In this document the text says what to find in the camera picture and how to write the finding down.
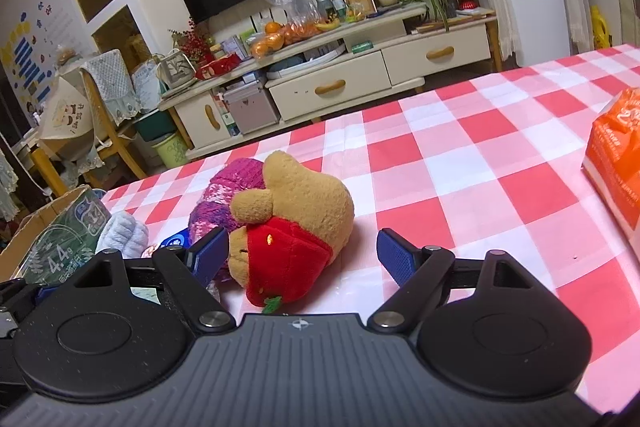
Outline red gift box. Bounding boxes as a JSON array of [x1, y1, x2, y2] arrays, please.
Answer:
[[195, 53, 242, 80]]

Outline purple knitted hat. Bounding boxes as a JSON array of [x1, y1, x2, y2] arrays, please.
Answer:
[[189, 158, 268, 280]]

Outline cardboard box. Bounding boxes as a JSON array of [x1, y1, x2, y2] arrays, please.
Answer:
[[0, 184, 112, 288]]

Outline light blue plush toy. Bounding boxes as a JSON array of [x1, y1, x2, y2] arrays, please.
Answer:
[[95, 212, 150, 260]]

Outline wooden chair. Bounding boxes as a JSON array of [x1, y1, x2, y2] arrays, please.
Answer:
[[30, 49, 151, 198]]

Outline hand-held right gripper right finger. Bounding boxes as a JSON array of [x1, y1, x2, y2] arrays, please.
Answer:
[[367, 228, 546, 334]]

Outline pile of oranges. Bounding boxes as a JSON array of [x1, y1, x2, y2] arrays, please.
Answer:
[[250, 21, 321, 60]]

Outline red checkered tablecloth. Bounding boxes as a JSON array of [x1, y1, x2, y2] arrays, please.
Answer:
[[102, 43, 640, 418]]

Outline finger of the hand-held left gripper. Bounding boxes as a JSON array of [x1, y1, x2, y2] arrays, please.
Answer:
[[0, 278, 57, 308]]

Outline brown bear plush red shirt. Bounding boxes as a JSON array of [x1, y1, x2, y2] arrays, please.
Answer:
[[227, 150, 355, 314]]

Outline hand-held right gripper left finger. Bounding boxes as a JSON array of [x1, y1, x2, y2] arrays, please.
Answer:
[[72, 227, 237, 334]]

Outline wall poster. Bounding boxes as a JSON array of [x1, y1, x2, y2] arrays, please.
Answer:
[[0, 0, 83, 118]]

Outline yellow detergent jug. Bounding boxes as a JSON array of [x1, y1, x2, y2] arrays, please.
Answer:
[[590, 6, 612, 50]]

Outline dark green bin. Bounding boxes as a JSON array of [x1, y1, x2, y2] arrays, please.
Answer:
[[135, 109, 176, 142]]

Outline green product boxes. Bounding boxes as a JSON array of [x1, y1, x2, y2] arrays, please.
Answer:
[[220, 32, 258, 60]]

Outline orange tissue pack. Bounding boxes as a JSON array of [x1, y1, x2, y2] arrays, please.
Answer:
[[581, 87, 640, 260]]

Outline cream cartoon print cloth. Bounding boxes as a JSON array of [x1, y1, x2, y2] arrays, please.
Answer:
[[39, 72, 106, 172]]

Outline red berry plant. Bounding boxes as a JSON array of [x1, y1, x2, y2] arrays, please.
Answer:
[[170, 19, 213, 65]]

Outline white lace cloth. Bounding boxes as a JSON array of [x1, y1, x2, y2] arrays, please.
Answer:
[[85, 49, 143, 125]]

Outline cream television cabinet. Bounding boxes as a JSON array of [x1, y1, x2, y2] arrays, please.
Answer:
[[157, 2, 501, 158]]

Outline light green bucket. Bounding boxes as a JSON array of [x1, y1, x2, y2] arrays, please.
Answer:
[[151, 132, 190, 170]]

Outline blue snack packet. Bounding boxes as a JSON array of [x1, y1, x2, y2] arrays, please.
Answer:
[[142, 229, 193, 258]]

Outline grey storage box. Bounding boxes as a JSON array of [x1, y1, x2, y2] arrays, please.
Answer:
[[222, 82, 281, 135]]

